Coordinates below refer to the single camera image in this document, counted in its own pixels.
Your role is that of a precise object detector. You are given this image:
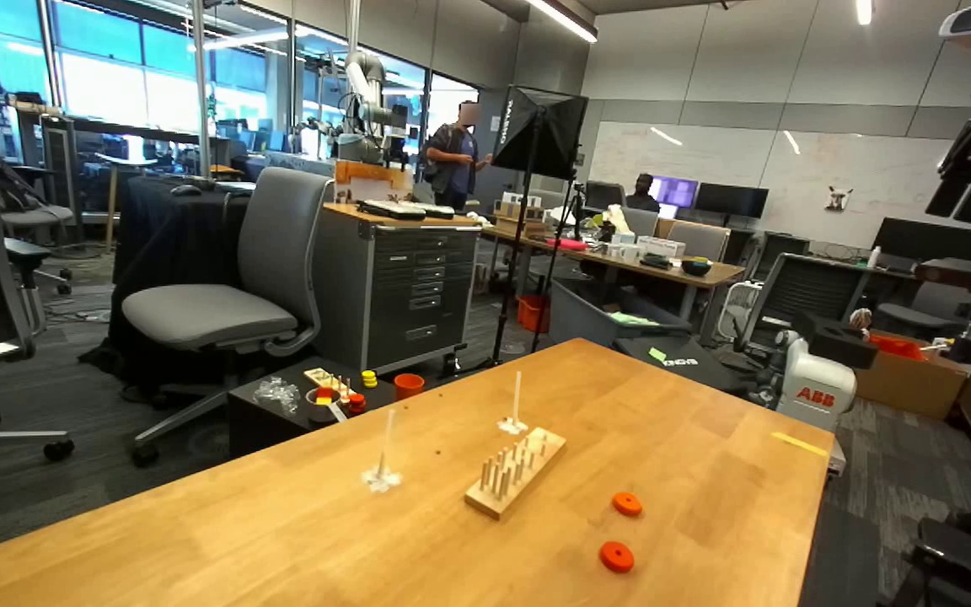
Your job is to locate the orange ring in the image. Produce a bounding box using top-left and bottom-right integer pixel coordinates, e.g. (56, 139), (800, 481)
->
(597, 541), (636, 576)
(608, 488), (649, 519)

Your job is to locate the white ABB robot base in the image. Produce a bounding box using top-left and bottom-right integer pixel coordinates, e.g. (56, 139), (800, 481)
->
(778, 329), (858, 433)

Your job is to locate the wooden peg board platform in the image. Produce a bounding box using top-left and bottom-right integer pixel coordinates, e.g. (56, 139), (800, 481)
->
(467, 428), (566, 519)

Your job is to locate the grey drawer cabinet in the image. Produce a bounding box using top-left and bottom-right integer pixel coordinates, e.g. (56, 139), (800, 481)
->
(315, 201), (478, 373)

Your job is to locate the orange bowl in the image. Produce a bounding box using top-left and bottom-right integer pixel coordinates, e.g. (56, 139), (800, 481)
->
(395, 373), (430, 398)

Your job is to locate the white stand with rod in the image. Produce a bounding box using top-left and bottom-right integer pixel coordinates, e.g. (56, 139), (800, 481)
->
(498, 371), (531, 436)

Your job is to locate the standing person dark shirt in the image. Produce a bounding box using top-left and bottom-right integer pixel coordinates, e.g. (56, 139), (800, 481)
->
(425, 100), (481, 208)

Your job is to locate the clear stand with rod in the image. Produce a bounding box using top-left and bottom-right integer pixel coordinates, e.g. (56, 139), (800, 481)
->
(361, 409), (401, 492)

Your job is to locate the long wooden desk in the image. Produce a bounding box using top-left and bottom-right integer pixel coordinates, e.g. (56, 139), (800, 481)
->
(481, 227), (742, 322)

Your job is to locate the grey office chair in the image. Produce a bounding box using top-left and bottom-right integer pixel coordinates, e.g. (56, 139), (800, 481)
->
(121, 165), (328, 468)

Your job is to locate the black low side table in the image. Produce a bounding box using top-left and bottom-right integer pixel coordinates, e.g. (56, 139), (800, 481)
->
(228, 359), (395, 454)

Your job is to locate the cardboard box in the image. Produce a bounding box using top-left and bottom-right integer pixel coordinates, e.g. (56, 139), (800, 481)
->
(858, 351), (971, 418)

